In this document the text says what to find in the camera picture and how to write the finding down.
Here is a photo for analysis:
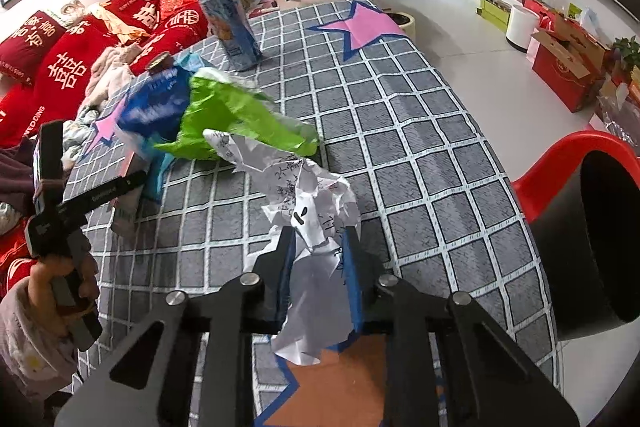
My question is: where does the white paper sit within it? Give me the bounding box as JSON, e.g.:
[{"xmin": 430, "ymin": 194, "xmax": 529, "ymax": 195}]
[{"xmin": 203, "ymin": 129, "xmax": 361, "ymax": 365}]

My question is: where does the green plastic bag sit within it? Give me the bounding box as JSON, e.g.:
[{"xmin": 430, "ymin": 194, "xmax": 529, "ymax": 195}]
[{"xmin": 154, "ymin": 67, "xmax": 319, "ymax": 160}]

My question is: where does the black trash bin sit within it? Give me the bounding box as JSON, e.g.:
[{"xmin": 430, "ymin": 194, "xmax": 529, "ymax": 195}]
[{"xmin": 530, "ymin": 150, "xmax": 639, "ymax": 340}]

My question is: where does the beige small trash bin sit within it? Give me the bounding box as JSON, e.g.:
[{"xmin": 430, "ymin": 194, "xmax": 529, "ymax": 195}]
[{"xmin": 386, "ymin": 11, "xmax": 416, "ymax": 40}]

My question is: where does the left hand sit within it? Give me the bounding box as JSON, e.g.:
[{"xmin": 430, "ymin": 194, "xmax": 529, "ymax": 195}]
[{"xmin": 27, "ymin": 253, "xmax": 101, "ymax": 341}]

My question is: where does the pink small box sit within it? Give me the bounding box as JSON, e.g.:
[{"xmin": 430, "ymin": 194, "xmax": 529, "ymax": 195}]
[{"xmin": 111, "ymin": 150, "xmax": 150, "ymax": 239}]

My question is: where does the blue plastic bag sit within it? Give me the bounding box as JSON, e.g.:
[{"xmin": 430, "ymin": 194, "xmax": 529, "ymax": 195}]
[{"xmin": 116, "ymin": 66, "xmax": 191, "ymax": 160}]

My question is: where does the pink white blanket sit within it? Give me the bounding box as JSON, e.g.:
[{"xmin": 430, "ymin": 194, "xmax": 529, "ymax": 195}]
[{"xmin": 81, "ymin": 43, "xmax": 142, "ymax": 107}]

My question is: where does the dark red pillow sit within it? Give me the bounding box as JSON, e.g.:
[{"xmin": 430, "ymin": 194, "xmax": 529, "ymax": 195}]
[{"xmin": 0, "ymin": 11, "xmax": 66, "ymax": 84}]

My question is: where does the grey checkered table cloth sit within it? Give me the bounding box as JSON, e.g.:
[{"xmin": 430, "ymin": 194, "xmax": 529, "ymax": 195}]
[{"xmin": 64, "ymin": 0, "xmax": 561, "ymax": 427}]

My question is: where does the brown drink can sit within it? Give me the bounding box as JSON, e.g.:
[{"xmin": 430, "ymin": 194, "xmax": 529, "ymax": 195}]
[{"xmin": 145, "ymin": 51, "xmax": 175, "ymax": 76}]

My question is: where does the red sofa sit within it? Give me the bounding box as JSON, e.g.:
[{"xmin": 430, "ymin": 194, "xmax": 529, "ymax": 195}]
[{"xmin": 1, "ymin": 0, "xmax": 208, "ymax": 147}]

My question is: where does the blue snack box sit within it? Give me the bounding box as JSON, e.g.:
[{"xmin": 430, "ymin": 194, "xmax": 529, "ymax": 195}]
[{"xmin": 198, "ymin": 0, "xmax": 262, "ymax": 72}]

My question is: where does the red cardboard gift box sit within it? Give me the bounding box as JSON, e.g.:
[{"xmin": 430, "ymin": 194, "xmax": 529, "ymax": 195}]
[{"xmin": 533, "ymin": 13, "xmax": 612, "ymax": 113}]

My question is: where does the white cylindrical bin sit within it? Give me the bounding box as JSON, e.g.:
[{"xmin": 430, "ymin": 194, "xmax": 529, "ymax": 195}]
[{"xmin": 506, "ymin": 4, "xmax": 540, "ymax": 52}]

